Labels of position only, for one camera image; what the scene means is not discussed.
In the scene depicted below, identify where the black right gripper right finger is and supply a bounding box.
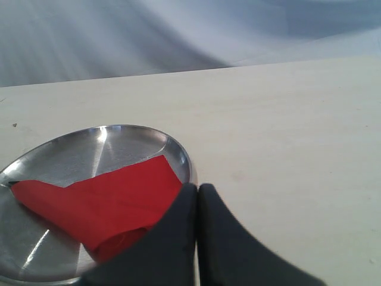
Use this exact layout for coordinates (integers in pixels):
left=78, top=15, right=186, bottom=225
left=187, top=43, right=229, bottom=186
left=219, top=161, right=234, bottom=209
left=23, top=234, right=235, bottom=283
left=197, top=184, right=324, bottom=285

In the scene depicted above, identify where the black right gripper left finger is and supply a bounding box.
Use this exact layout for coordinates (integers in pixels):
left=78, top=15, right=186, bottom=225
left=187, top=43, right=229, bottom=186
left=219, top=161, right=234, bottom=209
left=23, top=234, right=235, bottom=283
left=79, top=184, right=198, bottom=286

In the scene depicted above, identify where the red flag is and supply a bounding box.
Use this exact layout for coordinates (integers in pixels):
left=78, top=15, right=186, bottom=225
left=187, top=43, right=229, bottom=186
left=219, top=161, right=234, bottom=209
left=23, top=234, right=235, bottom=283
left=11, top=156, right=182, bottom=262

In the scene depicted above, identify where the round stainless steel plate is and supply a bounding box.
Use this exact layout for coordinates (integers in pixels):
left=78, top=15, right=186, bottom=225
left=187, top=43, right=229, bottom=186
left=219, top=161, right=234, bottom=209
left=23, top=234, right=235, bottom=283
left=1, top=125, right=197, bottom=285

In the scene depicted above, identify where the white backdrop cloth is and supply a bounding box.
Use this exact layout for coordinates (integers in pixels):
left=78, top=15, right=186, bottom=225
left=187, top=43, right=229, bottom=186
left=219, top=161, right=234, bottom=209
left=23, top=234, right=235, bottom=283
left=1, top=1, right=380, bottom=87

